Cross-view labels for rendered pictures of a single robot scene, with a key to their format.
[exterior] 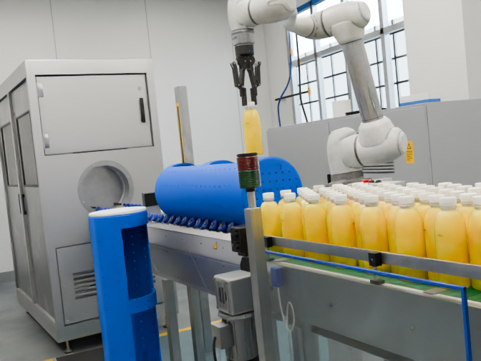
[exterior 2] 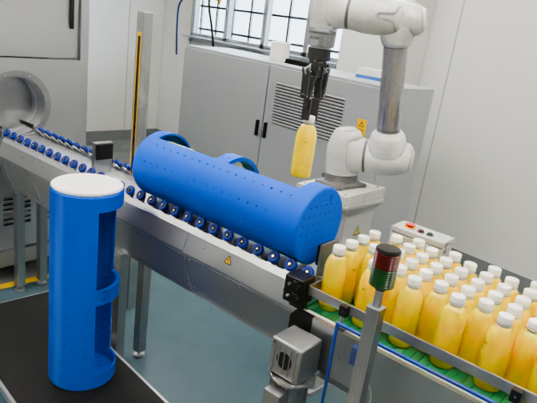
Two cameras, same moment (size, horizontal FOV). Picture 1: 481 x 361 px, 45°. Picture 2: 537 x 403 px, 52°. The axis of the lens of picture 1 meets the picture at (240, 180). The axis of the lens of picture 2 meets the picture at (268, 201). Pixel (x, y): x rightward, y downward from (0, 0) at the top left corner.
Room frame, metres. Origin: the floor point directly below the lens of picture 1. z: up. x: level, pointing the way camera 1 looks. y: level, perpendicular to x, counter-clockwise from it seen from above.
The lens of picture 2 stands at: (0.63, 0.73, 1.74)
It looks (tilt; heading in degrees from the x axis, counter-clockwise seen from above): 18 degrees down; 338
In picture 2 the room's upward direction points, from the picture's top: 8 degrees clockwise
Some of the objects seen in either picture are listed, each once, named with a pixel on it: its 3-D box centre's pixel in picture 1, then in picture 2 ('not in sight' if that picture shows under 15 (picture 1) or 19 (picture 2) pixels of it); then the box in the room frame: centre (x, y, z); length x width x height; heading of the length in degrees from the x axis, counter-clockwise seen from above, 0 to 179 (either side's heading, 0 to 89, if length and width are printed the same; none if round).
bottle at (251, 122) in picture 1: (252, 130); (304, 148); (2.32, -0.07, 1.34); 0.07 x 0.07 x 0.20
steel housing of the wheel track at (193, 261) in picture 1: (175, 245); (136, 216); (3.09, 0.38, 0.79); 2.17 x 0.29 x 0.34; 30
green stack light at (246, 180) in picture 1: (249, 178); (383, 275); (1.67, -0.03, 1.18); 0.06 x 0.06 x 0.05
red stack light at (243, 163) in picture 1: (248, 163); (386, 259); (1.67, -0.03, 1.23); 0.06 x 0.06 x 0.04
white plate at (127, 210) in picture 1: (117, 211); (87, 184); (2.83, 0.61, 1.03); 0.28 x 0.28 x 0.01
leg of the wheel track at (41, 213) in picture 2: not in sight; (41, 237); (3.98, 0.81, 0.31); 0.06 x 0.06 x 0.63; 30
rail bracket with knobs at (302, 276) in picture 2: (245, 240); (299, 289); (2.04, 0.01, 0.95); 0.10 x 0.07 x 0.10; 120
